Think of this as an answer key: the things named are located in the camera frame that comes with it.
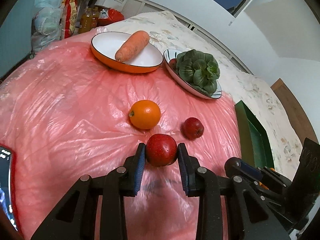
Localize pink plastic sheet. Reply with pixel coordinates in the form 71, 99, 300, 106
1, 33, 241, 239

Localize light blue suitcase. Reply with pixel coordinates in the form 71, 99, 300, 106
1, 0, 35, 77

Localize carrot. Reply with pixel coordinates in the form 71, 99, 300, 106
115, 30, 150, 62

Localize floral bed quilt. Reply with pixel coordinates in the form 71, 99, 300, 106
122, 10, 303, 181

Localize dark purple plum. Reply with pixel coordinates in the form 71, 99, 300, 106
224, 157, 241, 178

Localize yellow oil bottle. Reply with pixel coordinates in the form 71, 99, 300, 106
78, 7, 99, 34

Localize wooden headboard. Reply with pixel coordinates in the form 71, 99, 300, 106
271, 78, 318, 144

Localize translucent plastic bags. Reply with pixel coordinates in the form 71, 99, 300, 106
31, 0, 63, 53

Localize green bok choy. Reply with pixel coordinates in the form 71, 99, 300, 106
175, 49, 220, 97

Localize white plate blue rim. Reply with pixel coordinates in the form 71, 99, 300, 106
163, 49, 222, 99

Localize green tray box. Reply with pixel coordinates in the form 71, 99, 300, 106
234, 100, 274, 168

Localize red smartphone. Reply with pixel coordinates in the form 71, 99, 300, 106
1, 144, 18, 231

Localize red apple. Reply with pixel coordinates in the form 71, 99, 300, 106
182, 117, 204, 140
145, 134, 177, 167

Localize red yellow rice bag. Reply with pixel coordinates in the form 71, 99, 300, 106
60, 0, 79, 39

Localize small red fruit in plate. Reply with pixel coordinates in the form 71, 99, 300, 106
169, 59, 177, 69

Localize red plastic bag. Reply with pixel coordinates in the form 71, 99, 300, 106
98, 8, 125, 26

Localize orange rimmed white plate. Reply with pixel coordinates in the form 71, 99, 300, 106
91, 30, 163, 74

